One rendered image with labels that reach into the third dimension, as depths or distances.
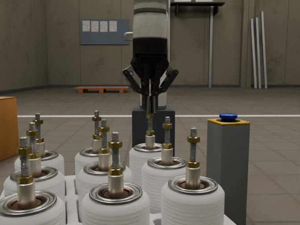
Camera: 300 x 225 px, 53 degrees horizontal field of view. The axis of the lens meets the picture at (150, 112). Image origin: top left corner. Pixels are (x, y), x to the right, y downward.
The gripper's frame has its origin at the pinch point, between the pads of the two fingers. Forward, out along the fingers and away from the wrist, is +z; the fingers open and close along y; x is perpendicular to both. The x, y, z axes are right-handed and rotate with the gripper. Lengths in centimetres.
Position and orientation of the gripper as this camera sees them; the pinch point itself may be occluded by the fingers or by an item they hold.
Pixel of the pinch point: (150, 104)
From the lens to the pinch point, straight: 67.6
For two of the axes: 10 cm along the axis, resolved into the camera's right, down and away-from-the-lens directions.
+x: -2.7, -1.3, 9.5
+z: 0.0, 9.9, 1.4
